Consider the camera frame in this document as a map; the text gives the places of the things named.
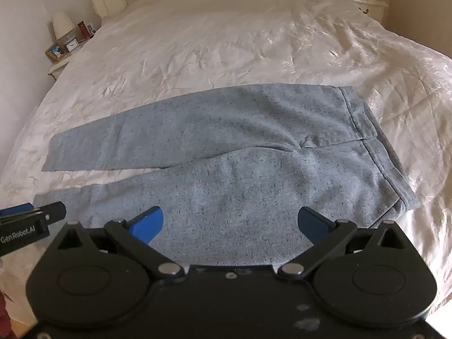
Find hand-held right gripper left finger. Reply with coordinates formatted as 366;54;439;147
56;207;185;280

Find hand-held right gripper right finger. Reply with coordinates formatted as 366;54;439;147
278;207;407;278

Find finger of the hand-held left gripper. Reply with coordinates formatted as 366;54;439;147
0;203;35;220
33;201;67;224

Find grey pants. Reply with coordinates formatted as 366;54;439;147
33;83;421;267

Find dark red cloth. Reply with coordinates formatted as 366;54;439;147
0;288;15;339

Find cream nightstand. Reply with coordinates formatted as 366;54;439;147
321;0;390;22
47;33;103;81

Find white table lamp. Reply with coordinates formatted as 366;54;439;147
52;11;76;42

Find cream satin bedspread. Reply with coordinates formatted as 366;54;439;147
0;0;452;329

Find wooden photo frame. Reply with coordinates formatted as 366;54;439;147
45;43;66;60

